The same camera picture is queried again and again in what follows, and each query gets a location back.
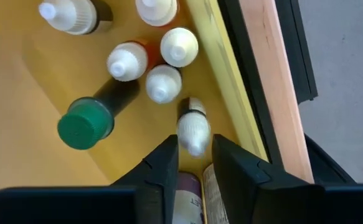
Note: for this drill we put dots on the maroon dropper bottle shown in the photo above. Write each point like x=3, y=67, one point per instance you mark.
x=72, y=15

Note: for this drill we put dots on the white-cap dropper bottle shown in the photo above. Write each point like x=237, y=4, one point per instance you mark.
x=156, y=11

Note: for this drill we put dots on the orange dropper bottle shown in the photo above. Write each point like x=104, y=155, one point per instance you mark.
x=179, y=46

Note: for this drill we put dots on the dark-label dropper bottle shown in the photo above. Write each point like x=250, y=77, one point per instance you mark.
x=163, y=84

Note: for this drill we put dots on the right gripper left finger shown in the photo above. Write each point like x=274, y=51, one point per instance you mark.
x=156, y=186

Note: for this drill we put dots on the yellow-orange label dropper bottle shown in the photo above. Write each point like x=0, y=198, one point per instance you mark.
x=126, y=60

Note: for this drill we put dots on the dark green tube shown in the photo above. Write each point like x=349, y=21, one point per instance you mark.
x=87, y=124

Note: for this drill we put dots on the pink-tipped food colouring bottle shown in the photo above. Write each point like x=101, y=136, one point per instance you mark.
x=214, y=199

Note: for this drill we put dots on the translucent yellow-green plastic bin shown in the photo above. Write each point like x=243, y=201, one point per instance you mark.
x=28, y=93

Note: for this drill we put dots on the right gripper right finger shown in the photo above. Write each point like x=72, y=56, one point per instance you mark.
x=243, y=186

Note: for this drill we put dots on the purple food colouring bottle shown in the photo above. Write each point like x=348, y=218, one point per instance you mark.
x=187, y=199

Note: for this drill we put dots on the small white-tipped tube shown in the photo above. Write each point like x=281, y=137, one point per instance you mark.
x=193, y=130

